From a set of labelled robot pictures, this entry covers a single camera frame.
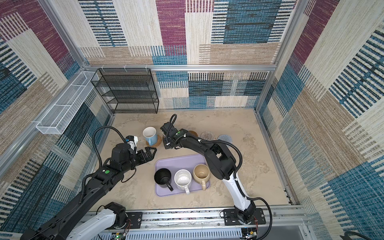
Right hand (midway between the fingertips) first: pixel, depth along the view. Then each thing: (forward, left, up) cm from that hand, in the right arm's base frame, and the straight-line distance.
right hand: (169, 143), depth 95 cm
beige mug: (-18, -19, -5) cm, 26 cm away
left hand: (-11, +7, +12) cm, 18 cm away
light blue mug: (+4, +11, +4) cm, 13 cm away
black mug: (-20, +3, -4) cm, 20 cm away
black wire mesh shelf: (+38, +31, +12) cm, 51 cm away
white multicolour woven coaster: (+9, -25, -6) cm, 27 cm away
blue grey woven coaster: (+8, -36, -6) cm, 38 cm away
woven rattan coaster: (+6, +8, -5) cm, 11 cm away
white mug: (-21, -8, -4) cm, 23 cm away
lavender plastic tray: (-11, -9, -5) cm, 15 cm away
